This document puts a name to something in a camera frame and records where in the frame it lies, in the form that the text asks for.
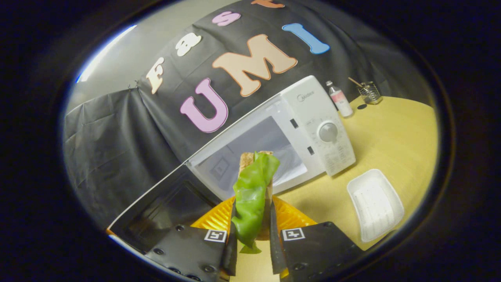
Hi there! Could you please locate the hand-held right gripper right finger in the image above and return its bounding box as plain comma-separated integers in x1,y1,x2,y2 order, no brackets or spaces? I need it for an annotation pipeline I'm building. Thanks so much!
269,195,363,282

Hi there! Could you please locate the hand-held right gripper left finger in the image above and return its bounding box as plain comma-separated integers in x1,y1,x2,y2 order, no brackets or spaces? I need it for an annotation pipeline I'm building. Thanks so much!
144,196,238,282

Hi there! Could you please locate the sandwich with green lettuce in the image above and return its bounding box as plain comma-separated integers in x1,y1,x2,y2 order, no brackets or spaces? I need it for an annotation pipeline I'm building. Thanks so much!
232,151,281,254

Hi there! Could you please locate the white microwave oven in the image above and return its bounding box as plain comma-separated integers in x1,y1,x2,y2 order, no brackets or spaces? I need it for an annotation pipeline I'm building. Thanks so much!
106,75,357,255

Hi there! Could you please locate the white foam tray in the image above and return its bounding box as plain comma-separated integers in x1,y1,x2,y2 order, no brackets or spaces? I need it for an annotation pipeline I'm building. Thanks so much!
347,169,405,243

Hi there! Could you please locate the black backdrop cloth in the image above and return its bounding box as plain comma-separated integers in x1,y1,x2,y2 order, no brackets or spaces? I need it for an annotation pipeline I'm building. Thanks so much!
63,0,423,231

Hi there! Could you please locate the small bottle with pink label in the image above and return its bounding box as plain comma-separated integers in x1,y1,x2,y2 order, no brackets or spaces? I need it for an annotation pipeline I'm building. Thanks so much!
326,81,354,118

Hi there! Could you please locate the wire mesh holder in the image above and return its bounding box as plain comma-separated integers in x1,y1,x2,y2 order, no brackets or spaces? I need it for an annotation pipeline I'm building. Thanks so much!
357,81,383,105

